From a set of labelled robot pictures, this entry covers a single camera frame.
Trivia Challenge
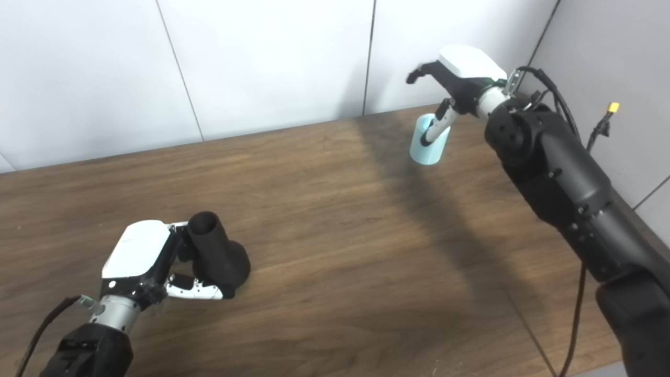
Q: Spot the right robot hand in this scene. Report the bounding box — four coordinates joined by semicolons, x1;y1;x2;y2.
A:
406;45;511;145

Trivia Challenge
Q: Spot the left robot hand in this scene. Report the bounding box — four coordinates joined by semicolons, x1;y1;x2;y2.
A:
100;220;234;311

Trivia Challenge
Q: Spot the black flared nozzle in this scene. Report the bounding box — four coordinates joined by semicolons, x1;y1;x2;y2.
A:
187;211;251;299

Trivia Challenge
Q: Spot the light-blue hose piece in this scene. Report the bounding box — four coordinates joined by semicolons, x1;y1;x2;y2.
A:
409;114;452;166

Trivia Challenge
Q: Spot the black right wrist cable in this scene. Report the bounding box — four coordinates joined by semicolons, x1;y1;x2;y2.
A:
516;66;588;377

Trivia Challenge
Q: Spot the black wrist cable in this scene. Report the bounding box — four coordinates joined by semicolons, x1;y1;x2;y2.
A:
15;296;84;377
516;66;588;377

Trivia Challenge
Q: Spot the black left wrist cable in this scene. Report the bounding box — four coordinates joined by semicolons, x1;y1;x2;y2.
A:
15;296;84;377

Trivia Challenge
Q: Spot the yellow plug with black wire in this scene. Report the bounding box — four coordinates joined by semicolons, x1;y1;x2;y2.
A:
586;102;620;153

